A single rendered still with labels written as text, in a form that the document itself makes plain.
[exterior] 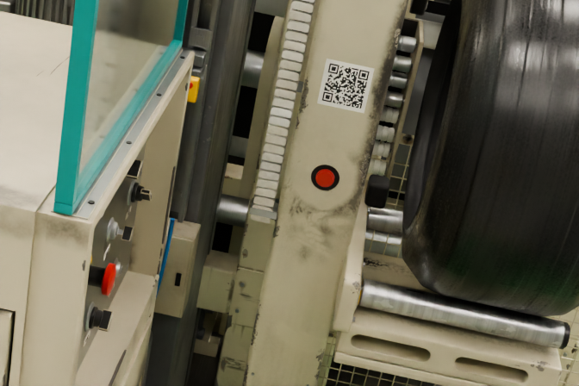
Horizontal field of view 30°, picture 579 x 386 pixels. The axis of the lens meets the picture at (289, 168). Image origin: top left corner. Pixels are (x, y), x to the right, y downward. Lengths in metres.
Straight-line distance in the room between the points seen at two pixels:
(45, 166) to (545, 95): 0.70
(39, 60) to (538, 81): 0.67
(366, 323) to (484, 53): 0.49
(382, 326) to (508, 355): 0.21
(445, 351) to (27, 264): 0.86
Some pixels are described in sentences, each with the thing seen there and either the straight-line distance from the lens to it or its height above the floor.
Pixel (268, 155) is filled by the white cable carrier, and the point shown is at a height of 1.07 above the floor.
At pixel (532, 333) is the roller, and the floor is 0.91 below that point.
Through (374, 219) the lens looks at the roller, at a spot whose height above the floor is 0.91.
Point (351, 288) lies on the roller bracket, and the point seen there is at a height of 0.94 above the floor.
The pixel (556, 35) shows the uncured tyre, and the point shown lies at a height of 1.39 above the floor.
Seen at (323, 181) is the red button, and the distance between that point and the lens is 1.73.
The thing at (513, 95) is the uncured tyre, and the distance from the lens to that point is 1.51.
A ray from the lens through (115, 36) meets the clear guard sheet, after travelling 1.12.
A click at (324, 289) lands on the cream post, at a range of 1.83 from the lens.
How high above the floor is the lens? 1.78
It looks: 24 degrees down
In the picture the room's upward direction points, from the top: 12 degrees clockwise
